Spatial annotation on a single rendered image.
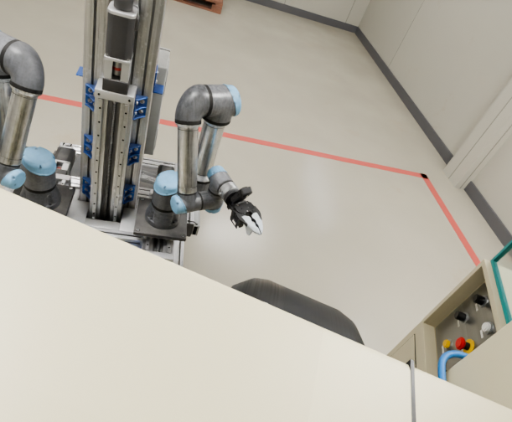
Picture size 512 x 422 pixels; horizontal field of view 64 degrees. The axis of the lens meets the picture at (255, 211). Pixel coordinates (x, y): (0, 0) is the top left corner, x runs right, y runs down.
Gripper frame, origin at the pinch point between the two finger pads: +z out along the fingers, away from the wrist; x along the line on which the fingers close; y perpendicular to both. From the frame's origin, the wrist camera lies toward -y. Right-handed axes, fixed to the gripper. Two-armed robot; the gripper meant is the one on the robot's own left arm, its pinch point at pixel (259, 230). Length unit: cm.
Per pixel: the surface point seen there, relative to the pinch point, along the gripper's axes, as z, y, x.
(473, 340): 64, 3, -44
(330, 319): 52, -41, 24
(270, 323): 62, -80, 53
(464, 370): 71, -49, 14
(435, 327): 52, 24, -54
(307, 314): 49, -43, 28
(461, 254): -5, 140, -240
